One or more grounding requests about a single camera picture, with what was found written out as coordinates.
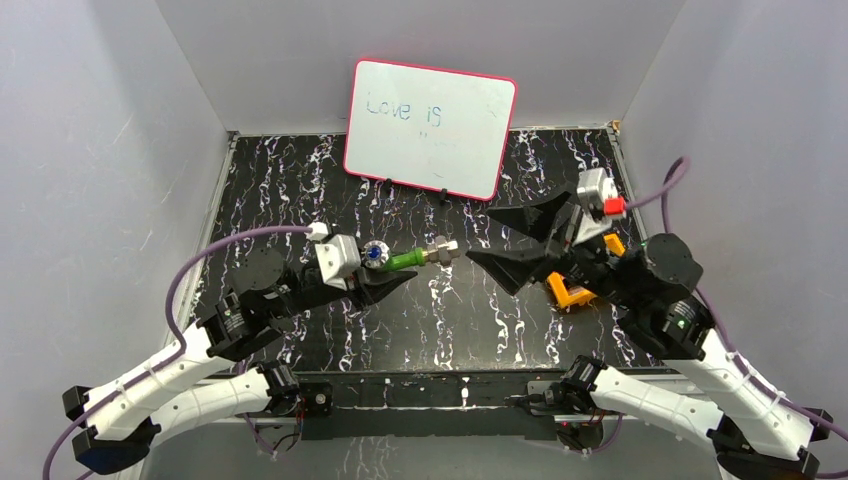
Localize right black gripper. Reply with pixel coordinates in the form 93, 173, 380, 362
462, 182, 638, 309

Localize green water faucet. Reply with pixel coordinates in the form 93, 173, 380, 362
362, 240, 427, 272

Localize silver hex nut fitting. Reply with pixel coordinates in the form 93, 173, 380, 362
424, 235, 460, 267

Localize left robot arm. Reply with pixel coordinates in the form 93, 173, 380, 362
62, 236, 427, 475

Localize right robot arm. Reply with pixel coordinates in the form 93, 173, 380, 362
468, 187, 834, 479

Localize orange parts bin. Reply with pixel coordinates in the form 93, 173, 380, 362
544, 233, 627, 311

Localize pink framed whiteboard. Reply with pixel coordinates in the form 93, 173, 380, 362
343, 59, 518, 201

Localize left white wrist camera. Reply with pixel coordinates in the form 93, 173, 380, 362
315, 234, 362, 291

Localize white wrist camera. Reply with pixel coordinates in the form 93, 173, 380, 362
572, 168, 627, 245
315, 234, 362, 291

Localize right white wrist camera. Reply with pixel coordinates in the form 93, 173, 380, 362
572, 168, 627, 245

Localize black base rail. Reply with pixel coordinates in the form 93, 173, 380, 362
298, 369, 569, 441

